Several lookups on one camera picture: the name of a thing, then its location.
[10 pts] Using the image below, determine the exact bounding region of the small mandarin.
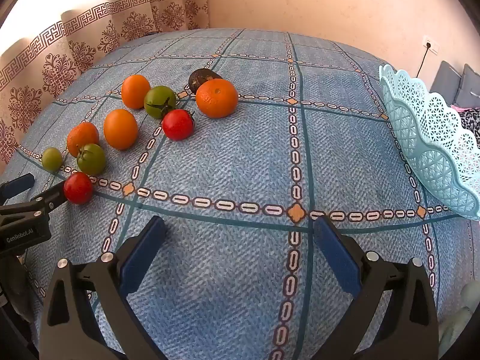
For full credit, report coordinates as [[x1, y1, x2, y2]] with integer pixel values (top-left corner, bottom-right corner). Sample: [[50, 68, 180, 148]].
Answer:
[[67, 122, 100, 158]]

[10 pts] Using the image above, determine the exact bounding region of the dark brown fruit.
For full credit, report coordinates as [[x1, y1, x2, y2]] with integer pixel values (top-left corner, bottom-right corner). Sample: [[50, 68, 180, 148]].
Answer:
[[188, 68, 223, 94]]

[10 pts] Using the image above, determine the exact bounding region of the red tomato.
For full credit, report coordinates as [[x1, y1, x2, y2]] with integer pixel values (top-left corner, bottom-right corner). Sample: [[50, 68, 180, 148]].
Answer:
[[162, 109, 196, 141], [63, 172, 94, 205]]

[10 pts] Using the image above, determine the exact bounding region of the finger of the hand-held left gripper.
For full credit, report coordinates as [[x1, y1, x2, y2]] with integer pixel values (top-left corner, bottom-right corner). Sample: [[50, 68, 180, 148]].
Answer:
[[26, 180, 72, 218], [0, 173, 35, 205]]

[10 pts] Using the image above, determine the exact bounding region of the small round green fruit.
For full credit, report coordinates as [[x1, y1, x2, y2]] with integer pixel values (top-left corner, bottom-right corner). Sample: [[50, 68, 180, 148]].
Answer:
[[41, 147, 63, 170]]

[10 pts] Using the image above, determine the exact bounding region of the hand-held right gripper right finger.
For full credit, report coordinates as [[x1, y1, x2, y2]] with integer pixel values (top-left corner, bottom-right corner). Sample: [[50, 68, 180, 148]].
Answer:
[[313, 217, 439, 360]]

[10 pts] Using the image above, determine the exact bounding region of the blue checked bedspread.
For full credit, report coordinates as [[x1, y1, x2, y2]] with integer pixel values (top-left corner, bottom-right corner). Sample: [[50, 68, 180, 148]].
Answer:
[[0, 28, 480, 360]]

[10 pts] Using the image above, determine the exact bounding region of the beige patterned curtain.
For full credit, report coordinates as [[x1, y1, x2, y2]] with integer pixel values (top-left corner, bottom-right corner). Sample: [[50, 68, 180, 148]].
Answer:
[[0, 0, 209, 166]]

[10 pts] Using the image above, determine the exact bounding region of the smooth orange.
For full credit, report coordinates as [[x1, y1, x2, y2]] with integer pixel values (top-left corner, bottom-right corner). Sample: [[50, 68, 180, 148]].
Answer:
[[121, 74, 151, 110], [103, 109, 139, 151]]

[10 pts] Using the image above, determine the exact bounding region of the grey sofa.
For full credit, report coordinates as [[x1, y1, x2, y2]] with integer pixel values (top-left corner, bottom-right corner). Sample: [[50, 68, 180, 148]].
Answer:
[[429, 61, 480, 107]]

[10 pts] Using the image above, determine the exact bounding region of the large mandarin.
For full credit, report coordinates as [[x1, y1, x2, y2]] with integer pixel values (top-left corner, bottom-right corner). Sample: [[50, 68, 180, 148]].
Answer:
[[195, 78, 239, 119]]

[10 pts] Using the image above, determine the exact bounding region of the black power cable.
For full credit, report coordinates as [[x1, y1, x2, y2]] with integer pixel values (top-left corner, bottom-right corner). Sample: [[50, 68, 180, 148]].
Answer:
[[415, 47, 430, 77]]

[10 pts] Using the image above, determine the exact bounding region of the green tomato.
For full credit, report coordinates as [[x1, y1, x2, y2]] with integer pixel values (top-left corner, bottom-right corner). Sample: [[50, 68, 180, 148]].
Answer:
[[144, 86, 177, 119], [77, 143, 107, 176]]

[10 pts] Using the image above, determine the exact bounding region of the leopard print cloth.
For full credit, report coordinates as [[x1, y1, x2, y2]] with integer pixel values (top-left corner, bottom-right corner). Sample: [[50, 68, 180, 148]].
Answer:
[[459, 108, 480, 143]]

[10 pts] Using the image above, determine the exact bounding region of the light blue plastic lattice basket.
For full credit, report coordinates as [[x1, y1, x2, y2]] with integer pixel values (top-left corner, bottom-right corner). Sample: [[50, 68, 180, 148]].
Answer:
[[378, 64, 480, 221]]

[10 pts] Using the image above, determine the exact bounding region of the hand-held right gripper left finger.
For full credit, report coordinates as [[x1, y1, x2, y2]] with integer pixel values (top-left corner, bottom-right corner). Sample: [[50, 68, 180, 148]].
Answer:
[[39, 215, 167, 360]]

